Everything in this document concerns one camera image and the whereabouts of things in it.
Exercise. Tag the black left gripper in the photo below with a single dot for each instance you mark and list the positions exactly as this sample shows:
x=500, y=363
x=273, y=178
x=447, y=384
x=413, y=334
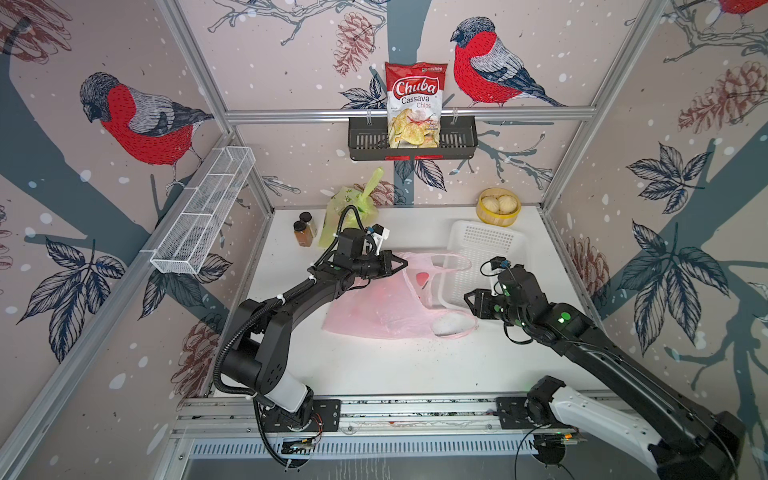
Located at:
x=385, y=258

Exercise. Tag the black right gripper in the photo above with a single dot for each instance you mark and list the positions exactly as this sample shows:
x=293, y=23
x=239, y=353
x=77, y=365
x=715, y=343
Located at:
x=481, y=298

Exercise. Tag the pink plastic bag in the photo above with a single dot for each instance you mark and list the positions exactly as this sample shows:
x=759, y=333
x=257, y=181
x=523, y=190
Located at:
x=400, y=307

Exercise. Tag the green avocado print plastic bag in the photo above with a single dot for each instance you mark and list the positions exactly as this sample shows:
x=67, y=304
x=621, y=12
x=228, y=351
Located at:
x=353, y=206

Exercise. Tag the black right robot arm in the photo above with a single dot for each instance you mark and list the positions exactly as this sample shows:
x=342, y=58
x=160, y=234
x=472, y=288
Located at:
x=671, y=435

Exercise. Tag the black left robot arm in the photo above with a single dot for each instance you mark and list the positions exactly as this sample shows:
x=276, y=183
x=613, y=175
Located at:
x=253, y=354

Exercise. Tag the Chuba cassava chips bag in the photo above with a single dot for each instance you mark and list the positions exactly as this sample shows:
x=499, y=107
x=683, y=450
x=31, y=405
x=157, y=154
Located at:
x=414, y=104

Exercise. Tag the white perforated plastic basket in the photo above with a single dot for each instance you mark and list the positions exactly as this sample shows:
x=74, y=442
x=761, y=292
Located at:
x=470, y=245

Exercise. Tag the brown spice jar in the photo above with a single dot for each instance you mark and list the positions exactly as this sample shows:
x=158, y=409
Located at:
x=303, y=233

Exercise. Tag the light spice jar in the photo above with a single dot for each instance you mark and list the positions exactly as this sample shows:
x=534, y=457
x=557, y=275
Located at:
x=307, y=218

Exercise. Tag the yellow bowl with buns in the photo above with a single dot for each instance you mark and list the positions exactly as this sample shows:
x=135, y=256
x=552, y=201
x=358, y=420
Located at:
x=498, y=206

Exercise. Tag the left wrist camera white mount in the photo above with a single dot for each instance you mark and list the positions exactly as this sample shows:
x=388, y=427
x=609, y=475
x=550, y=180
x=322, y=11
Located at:
x=376, y=235

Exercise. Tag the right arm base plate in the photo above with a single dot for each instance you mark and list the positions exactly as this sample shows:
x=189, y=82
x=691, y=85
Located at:
x=517, y=412

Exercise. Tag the black wall shelf basket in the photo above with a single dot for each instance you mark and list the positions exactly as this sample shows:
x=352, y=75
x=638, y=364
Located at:
x=377, y=139

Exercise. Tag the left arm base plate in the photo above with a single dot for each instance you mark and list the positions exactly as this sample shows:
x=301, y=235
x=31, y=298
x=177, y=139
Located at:
x=312, y=416

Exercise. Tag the white wire mesh shelf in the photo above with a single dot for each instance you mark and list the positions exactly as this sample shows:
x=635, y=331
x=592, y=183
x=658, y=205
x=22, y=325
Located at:
x=194, y=232

